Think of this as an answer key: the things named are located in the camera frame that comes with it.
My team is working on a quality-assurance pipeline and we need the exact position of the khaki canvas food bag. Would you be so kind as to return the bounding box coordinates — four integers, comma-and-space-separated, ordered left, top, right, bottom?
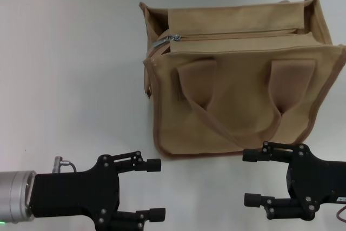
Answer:
139, 0, 346, 161

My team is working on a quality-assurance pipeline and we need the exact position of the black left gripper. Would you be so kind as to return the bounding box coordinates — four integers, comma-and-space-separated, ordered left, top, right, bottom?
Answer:
28, 150, 166, 231

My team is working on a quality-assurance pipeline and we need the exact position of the left gripper cable with plug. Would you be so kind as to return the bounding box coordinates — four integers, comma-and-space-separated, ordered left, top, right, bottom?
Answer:
52, 156, 78, 174

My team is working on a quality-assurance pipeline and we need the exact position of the silver metal zipper pull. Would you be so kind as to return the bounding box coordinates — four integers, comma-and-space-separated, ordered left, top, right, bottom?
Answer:
151, 34, 181, 50

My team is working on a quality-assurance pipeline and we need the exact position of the dark red thin cable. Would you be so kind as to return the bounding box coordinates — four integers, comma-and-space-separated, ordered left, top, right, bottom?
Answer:
335, 205, 346, 225

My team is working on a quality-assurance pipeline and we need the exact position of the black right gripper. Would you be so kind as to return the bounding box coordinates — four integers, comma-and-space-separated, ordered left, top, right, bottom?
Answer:
242, 141, 346, 222

